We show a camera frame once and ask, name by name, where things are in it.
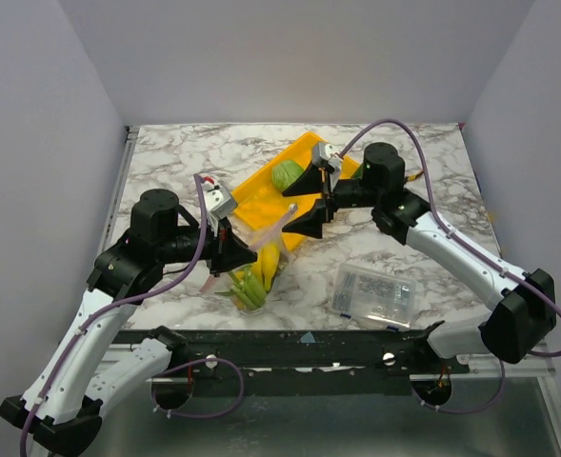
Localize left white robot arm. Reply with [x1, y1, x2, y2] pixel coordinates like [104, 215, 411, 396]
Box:
[0, 180, 298, 456]

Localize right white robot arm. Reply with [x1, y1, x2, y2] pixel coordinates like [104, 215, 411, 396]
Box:
[282, 142, 556, 373]

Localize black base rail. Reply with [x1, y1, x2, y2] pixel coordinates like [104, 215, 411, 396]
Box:
[114, 327, 469, 397]

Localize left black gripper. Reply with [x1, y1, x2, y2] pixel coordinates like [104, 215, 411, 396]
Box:
[158, 211, 259, 278]

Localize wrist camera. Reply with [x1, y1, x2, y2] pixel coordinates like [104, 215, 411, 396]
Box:
[202, 176, 238, 235]
[311, 142, 343, 175]

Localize celery stalk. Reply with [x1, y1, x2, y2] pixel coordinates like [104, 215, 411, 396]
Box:
[215, 267, 268, 313]

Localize green cabbage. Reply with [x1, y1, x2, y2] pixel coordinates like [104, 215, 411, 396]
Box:
[271, 160, 304, 192]

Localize yellow handled pliers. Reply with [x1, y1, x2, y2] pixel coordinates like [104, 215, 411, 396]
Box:
[404, 169, 424, 184]

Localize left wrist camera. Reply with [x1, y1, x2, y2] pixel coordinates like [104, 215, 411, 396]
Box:
[202, 176, 238, 235]

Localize clear zip top bag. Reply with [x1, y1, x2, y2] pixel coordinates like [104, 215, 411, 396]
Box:
[199, 204, 298, 314]

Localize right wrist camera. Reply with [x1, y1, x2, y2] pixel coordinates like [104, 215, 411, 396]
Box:
[311, 142, 343, 175]

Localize clear plastic screw box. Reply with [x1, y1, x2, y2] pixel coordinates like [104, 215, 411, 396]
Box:
[330, 264, 417, 331]

